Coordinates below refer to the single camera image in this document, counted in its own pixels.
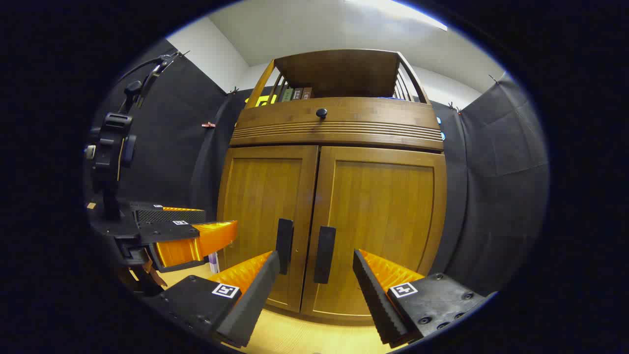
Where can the blue cloth item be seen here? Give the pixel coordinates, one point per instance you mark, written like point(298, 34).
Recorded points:
point(395, 98)

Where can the red clip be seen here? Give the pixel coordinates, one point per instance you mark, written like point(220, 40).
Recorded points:
point(208, 125)

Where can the black round drawer knob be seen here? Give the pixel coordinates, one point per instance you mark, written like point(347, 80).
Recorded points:
point(321, 113)

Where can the black backdrop cloth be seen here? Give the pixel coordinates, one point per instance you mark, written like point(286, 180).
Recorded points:
point(496, 187)

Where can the purple book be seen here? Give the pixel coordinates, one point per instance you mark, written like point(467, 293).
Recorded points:
point(214, 263)

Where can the wooden shoe cabinet door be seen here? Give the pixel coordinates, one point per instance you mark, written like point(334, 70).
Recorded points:
point(383, 211)
point(260, 206)

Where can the wooden ribbed drawer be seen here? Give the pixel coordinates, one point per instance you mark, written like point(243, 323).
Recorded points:
point(339, 123)

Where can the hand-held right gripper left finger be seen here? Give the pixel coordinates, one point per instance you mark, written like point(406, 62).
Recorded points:
point(255, 300)

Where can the wooden double-door shoe cabinet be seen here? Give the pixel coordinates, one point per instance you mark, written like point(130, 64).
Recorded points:
point(339, 73)

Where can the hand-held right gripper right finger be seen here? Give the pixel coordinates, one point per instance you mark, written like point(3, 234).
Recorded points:
point(376, 295)

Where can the reddish brown book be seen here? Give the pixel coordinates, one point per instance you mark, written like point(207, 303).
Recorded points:
point(307, 93)

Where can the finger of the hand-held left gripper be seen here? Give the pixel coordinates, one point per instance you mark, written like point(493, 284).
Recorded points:
point(206, 241)
point(169, 215)

